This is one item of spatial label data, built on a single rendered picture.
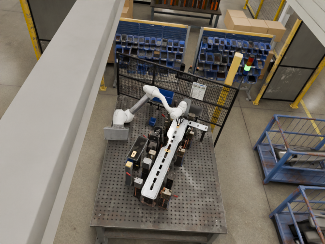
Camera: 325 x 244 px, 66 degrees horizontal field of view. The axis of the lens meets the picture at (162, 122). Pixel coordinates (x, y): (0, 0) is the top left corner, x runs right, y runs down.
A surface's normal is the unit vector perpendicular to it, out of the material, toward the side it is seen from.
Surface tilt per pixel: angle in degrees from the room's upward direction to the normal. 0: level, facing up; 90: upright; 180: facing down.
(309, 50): 91
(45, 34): 91
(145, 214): 0
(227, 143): 0
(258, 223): 0
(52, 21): 91
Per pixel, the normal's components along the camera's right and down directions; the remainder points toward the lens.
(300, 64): 0.00, 0.76
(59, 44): 0.11, -0.68
